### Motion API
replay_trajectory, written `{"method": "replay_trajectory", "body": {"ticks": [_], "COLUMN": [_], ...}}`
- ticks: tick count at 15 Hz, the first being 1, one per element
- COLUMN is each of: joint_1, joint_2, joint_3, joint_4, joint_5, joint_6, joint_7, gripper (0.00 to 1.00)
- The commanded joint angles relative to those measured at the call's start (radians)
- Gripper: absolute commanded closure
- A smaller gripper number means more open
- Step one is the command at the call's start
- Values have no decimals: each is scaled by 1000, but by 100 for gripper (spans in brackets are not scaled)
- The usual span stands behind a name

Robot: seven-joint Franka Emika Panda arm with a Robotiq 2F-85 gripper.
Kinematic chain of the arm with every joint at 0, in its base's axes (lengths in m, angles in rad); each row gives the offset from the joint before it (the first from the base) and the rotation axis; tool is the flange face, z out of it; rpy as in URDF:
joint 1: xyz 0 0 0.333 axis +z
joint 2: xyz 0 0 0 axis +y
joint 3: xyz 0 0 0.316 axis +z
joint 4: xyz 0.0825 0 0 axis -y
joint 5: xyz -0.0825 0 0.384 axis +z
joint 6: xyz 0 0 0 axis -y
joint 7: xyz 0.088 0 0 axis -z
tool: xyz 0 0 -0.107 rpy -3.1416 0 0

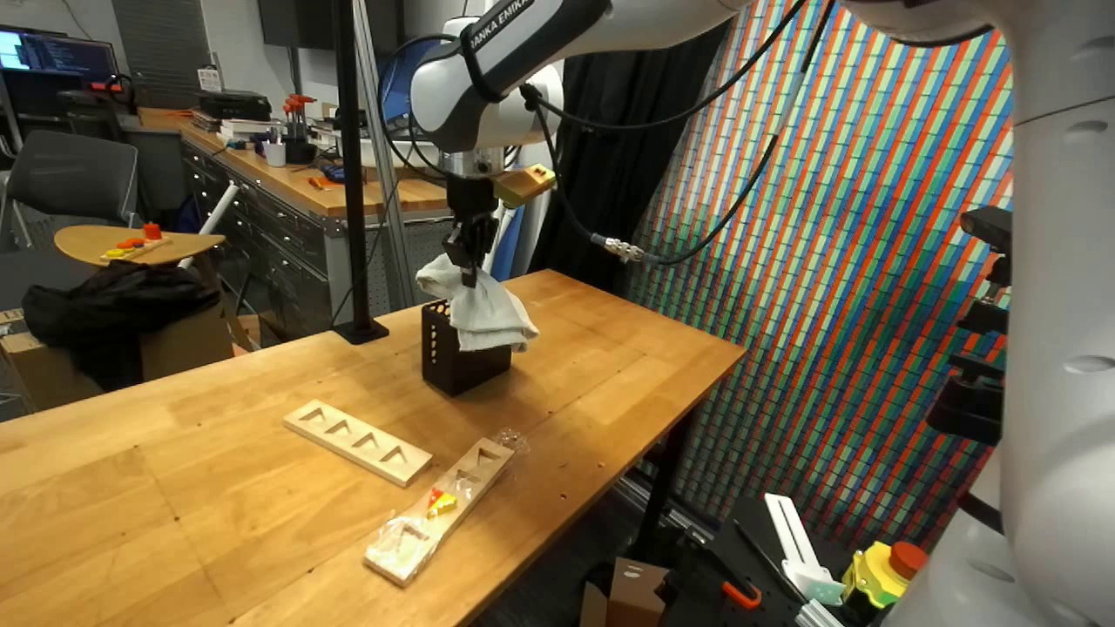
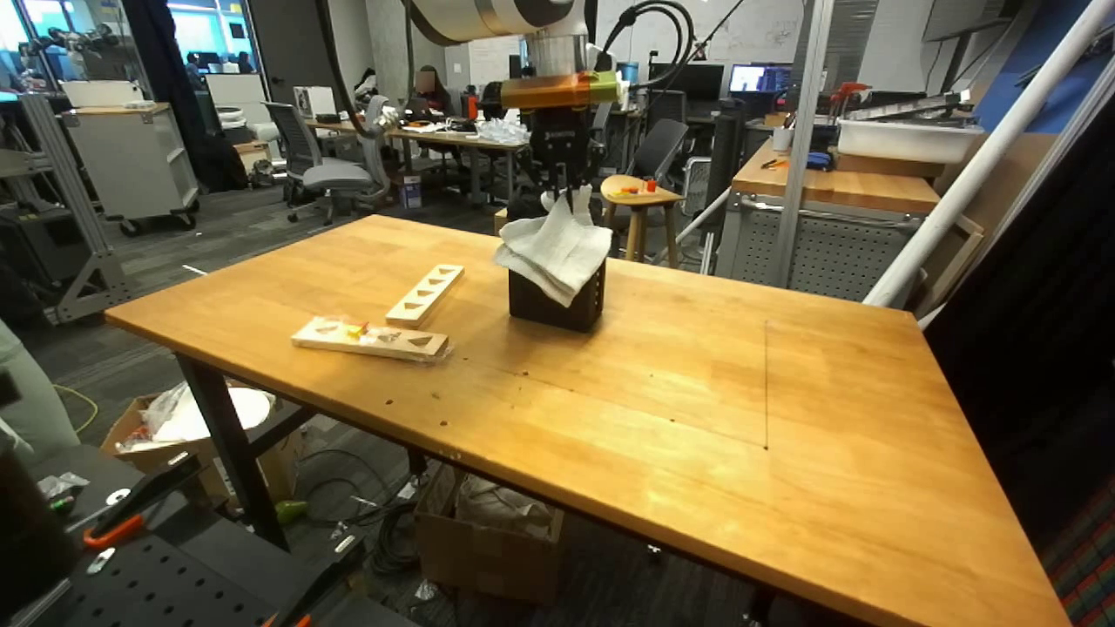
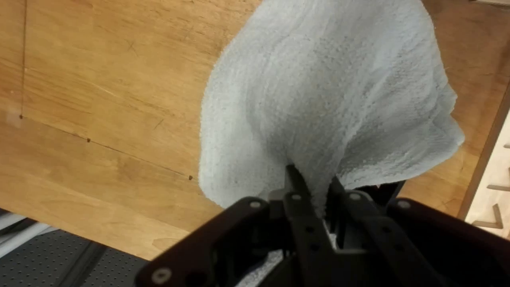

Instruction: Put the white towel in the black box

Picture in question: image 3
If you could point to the black perforated platform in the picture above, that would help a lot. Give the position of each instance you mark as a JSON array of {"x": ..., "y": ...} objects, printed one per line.
[{"x": 58, "y": 264}]

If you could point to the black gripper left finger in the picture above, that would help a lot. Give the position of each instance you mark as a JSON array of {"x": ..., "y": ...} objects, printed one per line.
[{"x": 313, "y": 240}]

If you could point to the wooden board with triangular slots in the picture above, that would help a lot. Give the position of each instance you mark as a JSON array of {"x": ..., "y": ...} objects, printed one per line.
[{"x": 495, "y": 176}]

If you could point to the white towel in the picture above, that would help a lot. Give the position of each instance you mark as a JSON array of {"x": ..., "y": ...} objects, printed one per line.
[{"x": 329, "y": 90}]

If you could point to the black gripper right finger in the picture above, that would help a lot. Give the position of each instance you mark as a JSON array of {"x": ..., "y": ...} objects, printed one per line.
[{"x": 372, "y": 234}]

